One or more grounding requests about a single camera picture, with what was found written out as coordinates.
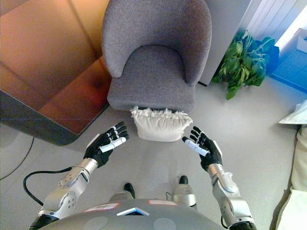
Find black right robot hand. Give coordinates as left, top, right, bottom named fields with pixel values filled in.
left=182, top=126, right=223, bottom=172

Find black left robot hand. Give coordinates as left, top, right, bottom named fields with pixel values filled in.
left=83, top=121, right=130, bottom=168

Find white fringed pillow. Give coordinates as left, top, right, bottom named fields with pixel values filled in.
left=129, top=105, right=194, bottom=142

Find beige sofa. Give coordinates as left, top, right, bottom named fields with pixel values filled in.
left=270, top=124, right=307, bottom=230

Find silver right robot leg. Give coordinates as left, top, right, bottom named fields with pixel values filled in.
left=171, top=175, right=198, bottom=211

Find silver robot leg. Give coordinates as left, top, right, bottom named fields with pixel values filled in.
left=109, top=183, right=136, bottom=204
left=171, top=175, right=198, bottom=211

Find silver left robot leg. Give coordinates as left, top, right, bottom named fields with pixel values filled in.
left=109, top=183, right=136, bottom=204

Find grey robot torso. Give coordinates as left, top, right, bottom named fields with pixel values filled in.
left=45, top=198, right=227, bottom=230

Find wooden table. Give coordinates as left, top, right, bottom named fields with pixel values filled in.
left=0, top=0, right=113, bottom=147

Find green potted plant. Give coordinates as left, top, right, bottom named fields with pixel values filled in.
left=211, top=30, right=280, bottom=101

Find grey fabric armchair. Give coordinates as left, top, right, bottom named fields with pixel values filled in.
left=101, top=0, right=213, bottom=113

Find blue box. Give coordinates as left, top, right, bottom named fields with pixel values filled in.
left=267, top=47, right=307, bottom=87

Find white cabinet panel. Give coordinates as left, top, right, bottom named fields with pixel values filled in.
left=198, top=0, right=255, bottom=87

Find white cardboard box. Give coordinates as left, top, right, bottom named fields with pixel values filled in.
left=291, top=27, right=307, bottom=52

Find thin dark floor cable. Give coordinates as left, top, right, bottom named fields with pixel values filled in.
left=0, top=136, right=35, bottom=181

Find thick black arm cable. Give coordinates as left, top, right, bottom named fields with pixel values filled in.
left=23, top=166, right=80, bottom=207

